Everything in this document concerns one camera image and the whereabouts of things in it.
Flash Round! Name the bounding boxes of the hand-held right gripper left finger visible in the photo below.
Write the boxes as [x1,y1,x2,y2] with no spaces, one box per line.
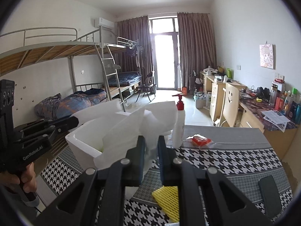
[42,135,146,226]

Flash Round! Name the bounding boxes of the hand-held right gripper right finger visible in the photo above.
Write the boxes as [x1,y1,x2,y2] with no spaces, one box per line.
[157,135,274,226]

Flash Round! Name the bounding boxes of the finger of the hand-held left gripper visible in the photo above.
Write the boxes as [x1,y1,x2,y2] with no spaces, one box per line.
[13,125,57,144]
[14,116,80,134]

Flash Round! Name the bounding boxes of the white foam box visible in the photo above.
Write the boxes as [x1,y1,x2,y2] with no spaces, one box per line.
[65,119,174,170]

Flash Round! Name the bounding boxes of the person's left hand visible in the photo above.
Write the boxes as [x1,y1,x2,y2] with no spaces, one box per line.
[0,162,38,193]

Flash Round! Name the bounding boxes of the plaid blanket bundle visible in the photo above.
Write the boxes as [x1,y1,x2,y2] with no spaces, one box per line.
[35,88,107,120]

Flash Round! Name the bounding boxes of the yellow sponge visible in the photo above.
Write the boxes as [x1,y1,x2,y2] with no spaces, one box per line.
[152,186,180,224]

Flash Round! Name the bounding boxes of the white pump bottle red cap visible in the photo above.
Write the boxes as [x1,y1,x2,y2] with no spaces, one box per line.
[171,94,186,149]

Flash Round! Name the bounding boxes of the red packet in clear wrap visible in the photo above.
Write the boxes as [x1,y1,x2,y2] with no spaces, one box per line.
[186,134,213,148]

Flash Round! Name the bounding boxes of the metal bunk ladder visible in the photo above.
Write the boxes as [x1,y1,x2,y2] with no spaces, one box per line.
[95,44,126,112]

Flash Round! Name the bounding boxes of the translucent plastic bucket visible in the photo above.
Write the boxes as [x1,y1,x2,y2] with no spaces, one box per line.
[193,94,205,109]

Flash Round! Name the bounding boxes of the folded blue quilt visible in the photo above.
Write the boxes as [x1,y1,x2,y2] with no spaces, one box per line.
[108,71,143,87]

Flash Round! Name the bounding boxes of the houndstooth table mat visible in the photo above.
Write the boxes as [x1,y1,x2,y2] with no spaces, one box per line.
[40,125,294,226]

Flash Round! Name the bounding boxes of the metal bunk bed with blanket bundle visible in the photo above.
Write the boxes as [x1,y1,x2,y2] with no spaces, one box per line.
[0,27,123,123]

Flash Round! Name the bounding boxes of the black folding chair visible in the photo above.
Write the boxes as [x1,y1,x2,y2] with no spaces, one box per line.
[136,71,157,103]

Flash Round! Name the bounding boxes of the plain wooden desk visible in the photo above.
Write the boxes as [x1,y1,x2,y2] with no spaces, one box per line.
[200,72,247,124]

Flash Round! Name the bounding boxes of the wooden chair with smiley face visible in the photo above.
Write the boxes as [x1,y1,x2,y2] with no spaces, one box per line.
[220,82,242,128]

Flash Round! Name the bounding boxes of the dark hanging bag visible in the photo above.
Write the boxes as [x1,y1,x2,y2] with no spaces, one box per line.
[127,45,139,57]

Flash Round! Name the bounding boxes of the metal bunk bed with blue quilt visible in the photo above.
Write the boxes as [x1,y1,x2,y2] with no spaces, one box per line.
[103,37,144,99]

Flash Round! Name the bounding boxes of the glass balcony door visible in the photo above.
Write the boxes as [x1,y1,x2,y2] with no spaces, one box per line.
[149,16,180,90]

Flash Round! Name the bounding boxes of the white air conditioner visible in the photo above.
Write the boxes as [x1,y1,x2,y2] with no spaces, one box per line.
[94,17,115,30]

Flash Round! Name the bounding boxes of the brown curtain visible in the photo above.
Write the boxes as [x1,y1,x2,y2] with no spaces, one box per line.
[177,12,217,91]
[116,16,151,92]

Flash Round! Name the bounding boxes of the wooden desk with patterned cover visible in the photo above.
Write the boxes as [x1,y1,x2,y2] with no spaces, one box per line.
[237,91,299,170]

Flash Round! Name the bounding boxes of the dark smartphone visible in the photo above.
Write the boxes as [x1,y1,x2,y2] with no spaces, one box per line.
[258,175,283,222]

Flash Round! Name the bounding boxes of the printed paper sheets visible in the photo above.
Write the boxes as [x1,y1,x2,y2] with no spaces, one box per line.
[261,109,291,132]

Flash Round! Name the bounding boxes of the black headphones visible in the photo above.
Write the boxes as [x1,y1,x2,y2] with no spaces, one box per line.
[256,87,271,98]

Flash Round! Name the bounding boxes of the group of toiletry bottles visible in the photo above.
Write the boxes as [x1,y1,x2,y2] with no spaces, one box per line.
[270,78,301,125]

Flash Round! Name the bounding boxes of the wall poster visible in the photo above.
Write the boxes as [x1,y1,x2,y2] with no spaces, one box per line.
[259,43,275,70]

